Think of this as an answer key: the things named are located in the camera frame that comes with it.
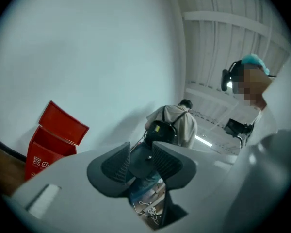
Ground blue hair cap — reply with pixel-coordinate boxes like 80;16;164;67
240;53;270;75

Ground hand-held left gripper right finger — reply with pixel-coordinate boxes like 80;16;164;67
151;141;197;190

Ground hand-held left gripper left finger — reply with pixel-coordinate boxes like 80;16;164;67
86;141;137;198

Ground person's white shirt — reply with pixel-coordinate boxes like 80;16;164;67
244;104;280;148

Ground red fire extinguisher box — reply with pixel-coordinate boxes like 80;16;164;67
24;100;90;182

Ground black backpack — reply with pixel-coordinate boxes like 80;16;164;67
145;105;188;147

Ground white cables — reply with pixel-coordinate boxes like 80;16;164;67
132;200;162;226

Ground ceiling tube light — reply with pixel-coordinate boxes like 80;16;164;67
194;134;214;148

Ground black box device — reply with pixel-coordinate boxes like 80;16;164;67
224;118;252;138

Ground black head-mounted camera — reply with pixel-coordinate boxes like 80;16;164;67
220;60;243;92

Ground person's head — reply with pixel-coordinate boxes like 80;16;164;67
232;64;274;109

